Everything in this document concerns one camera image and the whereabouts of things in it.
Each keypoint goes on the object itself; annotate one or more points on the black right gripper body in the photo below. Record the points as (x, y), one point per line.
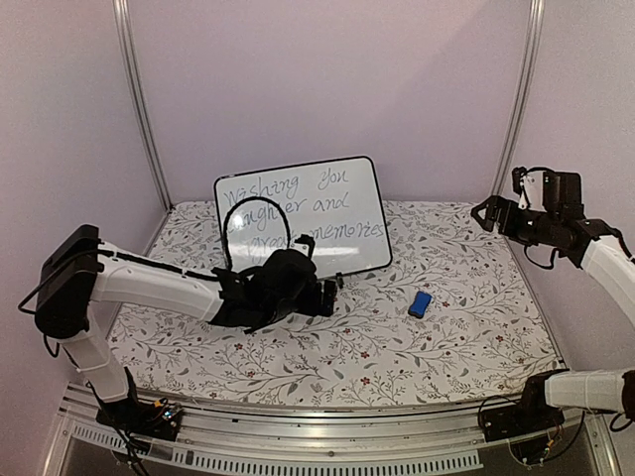
(528, 232)

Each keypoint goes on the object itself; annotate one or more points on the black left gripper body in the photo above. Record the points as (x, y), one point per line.
(288, 308)

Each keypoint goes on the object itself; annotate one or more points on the blue whiteboard eraser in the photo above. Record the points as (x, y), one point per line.
(419, 304)

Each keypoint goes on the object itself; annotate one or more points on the white whiteboard black frame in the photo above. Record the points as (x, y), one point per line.
(337, 202)

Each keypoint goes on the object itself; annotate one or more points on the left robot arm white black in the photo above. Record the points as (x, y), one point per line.
(85, 269)

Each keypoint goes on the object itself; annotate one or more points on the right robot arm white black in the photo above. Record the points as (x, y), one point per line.
(549, 211)

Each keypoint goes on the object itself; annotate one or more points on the floral patterned table mat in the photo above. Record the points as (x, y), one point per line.
(482, 334)

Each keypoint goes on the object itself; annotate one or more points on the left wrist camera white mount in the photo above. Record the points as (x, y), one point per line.
(305, 244)

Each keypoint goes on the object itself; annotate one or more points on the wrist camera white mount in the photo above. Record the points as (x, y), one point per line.
(528, 185)
(305, 244)

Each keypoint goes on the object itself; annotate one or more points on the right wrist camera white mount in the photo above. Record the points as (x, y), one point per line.
(528, 185)

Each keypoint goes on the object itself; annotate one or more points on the front aluminium rail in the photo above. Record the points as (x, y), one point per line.
(219, 438)

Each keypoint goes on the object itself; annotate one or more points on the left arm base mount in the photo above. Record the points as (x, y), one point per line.
(160, 420)

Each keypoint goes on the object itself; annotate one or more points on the right aluminium frame post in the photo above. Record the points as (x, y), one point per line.
(522, 94)

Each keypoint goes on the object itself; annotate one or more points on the aluminium frame post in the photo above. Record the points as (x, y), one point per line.
(132, 70)
(522, 94)

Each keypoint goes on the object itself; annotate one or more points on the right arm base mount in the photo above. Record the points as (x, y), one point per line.
(521, 421)

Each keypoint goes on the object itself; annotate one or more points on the left aluminium frame post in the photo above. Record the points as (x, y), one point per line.
(132, 70)

